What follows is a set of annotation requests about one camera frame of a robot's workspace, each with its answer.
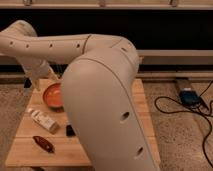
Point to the black sponge block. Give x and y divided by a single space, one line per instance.
69 131

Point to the orange bowl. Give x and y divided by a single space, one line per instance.
52 96

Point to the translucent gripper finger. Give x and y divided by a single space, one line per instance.
55 76
37 84

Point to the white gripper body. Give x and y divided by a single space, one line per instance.
36 70

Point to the blue power adapter box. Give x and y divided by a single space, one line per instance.
189 97

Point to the white rectangular bottle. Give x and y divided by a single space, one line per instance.
43 120

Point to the wooden table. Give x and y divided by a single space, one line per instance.
24 152

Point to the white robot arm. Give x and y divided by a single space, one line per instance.
96 90

